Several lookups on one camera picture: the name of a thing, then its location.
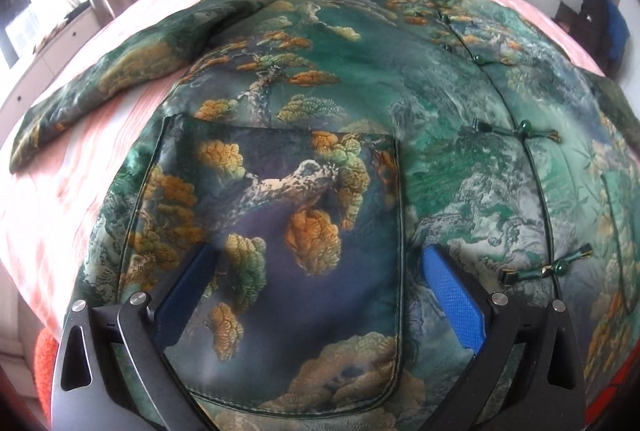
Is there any white window bench cabinet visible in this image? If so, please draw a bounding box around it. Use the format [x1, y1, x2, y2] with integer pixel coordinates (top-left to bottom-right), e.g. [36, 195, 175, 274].
[0, 4, 116, 132]

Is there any orange cloth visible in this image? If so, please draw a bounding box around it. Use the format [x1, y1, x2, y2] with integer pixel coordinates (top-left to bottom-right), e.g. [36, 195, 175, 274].
[32, 326, 63, 422]

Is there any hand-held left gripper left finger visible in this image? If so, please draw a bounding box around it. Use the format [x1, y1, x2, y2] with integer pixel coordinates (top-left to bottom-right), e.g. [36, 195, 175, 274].
[52, 242, 219, 431]

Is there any green landscape print padded jacket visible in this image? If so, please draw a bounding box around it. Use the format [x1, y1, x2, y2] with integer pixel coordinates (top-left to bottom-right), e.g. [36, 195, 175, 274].
[10, 0, 640, 431]

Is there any dark blue hanging clothing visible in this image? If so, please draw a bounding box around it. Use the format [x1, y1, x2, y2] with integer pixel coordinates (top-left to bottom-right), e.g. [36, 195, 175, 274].
[570, 0, 631, 77]

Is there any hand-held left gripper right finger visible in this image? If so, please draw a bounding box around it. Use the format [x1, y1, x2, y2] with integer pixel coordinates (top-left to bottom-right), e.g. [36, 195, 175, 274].
[421, 245, 587, 431]

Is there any red cloth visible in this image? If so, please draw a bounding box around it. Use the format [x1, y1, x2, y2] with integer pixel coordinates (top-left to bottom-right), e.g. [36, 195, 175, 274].
[582, 361, 637, 428]

